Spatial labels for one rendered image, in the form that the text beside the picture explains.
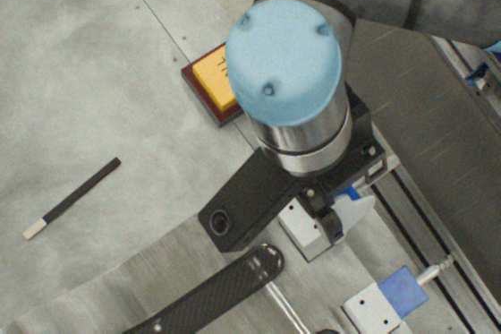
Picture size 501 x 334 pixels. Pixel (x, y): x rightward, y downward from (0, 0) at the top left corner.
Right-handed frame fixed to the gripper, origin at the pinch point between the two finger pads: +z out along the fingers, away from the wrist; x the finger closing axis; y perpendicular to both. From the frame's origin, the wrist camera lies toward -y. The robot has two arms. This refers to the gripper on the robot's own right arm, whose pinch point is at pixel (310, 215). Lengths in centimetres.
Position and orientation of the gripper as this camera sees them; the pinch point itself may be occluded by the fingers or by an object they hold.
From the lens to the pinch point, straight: 98.6
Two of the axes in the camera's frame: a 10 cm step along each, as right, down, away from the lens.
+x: -5.6, -7.4, 3.7
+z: 1.6, 3.3, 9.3
